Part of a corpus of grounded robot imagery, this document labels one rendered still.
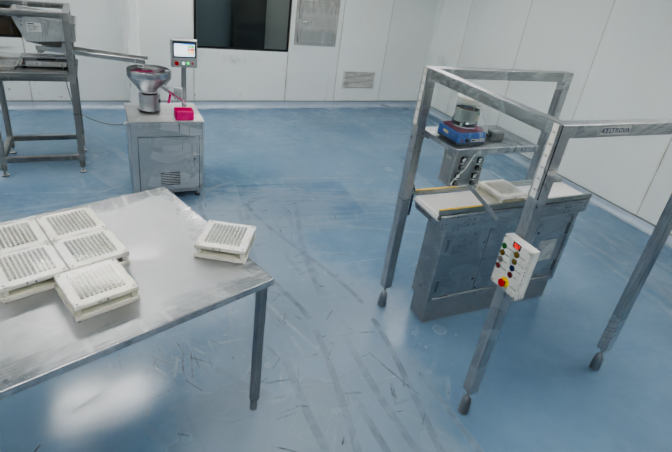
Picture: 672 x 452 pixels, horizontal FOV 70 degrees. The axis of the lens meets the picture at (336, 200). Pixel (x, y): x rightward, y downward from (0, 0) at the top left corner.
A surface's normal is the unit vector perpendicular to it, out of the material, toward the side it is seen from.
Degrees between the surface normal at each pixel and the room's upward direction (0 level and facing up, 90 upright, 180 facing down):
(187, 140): 91
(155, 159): 91
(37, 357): 0
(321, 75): 90
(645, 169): 90
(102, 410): 0
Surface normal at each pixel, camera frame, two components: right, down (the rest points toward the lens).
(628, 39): -0.90, 0.08
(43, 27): 0.40, 0.46
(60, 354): 0.12, -0.88
